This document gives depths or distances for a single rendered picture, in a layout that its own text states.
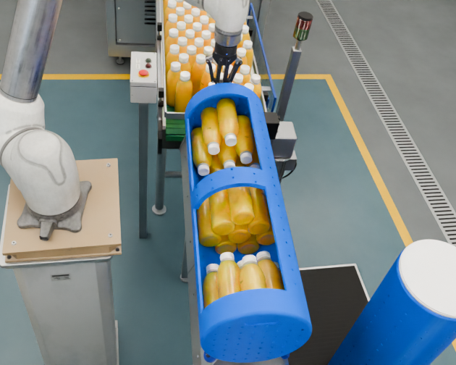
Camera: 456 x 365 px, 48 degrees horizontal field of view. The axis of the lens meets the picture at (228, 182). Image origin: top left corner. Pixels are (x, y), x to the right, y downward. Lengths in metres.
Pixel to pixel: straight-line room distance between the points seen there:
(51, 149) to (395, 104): 3.14
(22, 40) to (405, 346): 1.45
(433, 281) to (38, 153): 1.19
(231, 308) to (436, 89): 3.49
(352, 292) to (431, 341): 0.96
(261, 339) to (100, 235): 0.55
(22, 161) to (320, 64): 3.22
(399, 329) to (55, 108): 2.61
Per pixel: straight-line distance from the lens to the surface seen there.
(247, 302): 1.24
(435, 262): 1.74
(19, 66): 1.47
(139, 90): 2.01
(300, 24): 2.21
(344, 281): 2.69
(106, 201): 1.60
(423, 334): 1.74
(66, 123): 3.48
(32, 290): 1.74
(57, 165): 1.40
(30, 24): 1.42
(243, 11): 1.66
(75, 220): 1.55
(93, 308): 1.86
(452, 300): 1.69
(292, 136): 2.21
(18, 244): 1.57
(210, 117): 1.79
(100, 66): 3.95
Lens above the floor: 2.29
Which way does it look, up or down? 47 degrees down
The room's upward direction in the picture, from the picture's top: 11 degrees clockwise
